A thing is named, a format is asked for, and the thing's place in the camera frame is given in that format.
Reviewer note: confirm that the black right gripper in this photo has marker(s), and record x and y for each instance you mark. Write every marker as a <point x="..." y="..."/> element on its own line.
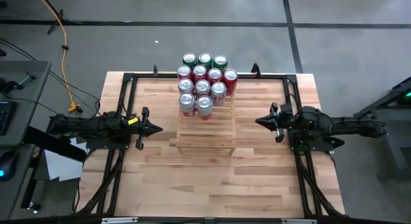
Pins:
<point x="280" y="123"/>

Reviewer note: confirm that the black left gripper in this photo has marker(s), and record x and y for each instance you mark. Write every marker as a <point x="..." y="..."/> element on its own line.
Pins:
<point x="141" y="127"/>

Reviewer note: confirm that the silver and pink can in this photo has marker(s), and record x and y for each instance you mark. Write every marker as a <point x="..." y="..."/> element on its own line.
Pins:
<point x="187" y="102"/>

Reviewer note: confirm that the silver Diet Coke can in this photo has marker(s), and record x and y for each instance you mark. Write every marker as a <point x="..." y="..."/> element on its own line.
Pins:
<point x="186" y="85"/>
<point x="203" y="87"/>

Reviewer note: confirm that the red Coca-Cola can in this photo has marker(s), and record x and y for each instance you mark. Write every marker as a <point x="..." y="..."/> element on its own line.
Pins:
<point x="230" y="78"/>

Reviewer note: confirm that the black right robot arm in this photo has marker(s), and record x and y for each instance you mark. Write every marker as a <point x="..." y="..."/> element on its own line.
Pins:
<point x="337" y="124"/>

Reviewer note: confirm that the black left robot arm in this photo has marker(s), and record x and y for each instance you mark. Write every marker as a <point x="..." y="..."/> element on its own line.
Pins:
<point x="90" y="124"/>

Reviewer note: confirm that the wooden slatted shelf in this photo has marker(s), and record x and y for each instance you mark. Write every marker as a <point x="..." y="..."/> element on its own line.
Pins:
<point x="208" y="134"/>

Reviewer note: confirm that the yellow tag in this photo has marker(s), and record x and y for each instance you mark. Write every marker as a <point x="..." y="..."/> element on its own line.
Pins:
<point x="133" y="121"/>

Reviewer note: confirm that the black clamp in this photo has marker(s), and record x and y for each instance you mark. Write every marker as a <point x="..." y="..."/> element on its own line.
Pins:
<point x="155" y="71"/>
<point x="256" y="69"/>

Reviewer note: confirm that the white paper sheets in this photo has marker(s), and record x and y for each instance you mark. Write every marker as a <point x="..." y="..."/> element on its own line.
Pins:
<point x="61" y="164"/>

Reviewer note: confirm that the black stand beam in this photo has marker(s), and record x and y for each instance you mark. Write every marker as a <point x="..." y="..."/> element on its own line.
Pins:
<point x="54" y="143"/>

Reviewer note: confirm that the dark metal stand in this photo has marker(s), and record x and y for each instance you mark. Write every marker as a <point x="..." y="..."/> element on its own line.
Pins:
<point x="391" y="140"/>

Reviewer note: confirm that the grey desk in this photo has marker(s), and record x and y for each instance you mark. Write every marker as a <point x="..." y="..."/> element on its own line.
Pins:
<point x="29" y="89"/>

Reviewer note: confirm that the black hand tool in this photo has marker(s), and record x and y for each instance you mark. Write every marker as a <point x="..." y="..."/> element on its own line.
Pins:
<point x="24" y="79"/>

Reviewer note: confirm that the black floor tripod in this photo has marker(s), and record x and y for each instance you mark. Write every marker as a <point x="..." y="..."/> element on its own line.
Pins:
<point x="61" y="18"/>

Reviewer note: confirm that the black keyboard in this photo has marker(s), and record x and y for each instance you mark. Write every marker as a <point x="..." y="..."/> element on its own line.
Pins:
<point x="6" y="118"/>

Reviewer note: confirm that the dark desk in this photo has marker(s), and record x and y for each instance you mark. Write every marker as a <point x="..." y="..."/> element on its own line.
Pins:
<point x="19" y="192"/>

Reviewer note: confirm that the black computer mouse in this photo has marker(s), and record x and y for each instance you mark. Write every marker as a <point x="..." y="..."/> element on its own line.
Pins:
<point x="9" y="164"/>

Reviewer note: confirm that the silver bracket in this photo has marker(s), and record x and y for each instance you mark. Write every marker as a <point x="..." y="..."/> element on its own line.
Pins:
<point x="297" y="221"/>
<point x="118" y="220"/>

